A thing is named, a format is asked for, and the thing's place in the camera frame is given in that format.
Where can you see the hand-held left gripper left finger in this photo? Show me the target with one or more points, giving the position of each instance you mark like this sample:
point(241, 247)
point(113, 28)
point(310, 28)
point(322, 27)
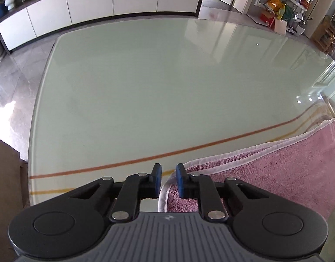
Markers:
point(158, 178)

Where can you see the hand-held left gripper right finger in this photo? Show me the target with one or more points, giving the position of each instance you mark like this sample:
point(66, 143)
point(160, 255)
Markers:
point(179, 178)

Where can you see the pink towel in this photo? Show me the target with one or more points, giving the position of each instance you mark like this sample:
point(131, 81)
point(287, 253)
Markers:
point(279, 163)

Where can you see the cardboard panel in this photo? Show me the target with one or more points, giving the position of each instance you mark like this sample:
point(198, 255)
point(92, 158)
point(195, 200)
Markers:
point(280, 26)

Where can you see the red box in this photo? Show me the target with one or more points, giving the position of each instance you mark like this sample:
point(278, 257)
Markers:
point(267, 18)

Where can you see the white TV cabinet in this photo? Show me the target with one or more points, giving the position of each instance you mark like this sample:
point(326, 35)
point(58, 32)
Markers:
point(101, 0)

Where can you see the green bag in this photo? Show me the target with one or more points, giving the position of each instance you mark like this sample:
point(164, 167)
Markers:
point(286, 12)

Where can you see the yellow bag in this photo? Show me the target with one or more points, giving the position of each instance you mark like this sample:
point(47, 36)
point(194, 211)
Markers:
point(274, 5)

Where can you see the wooden rack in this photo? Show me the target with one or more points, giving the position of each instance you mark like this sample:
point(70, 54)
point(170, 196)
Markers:
point(325, 35)

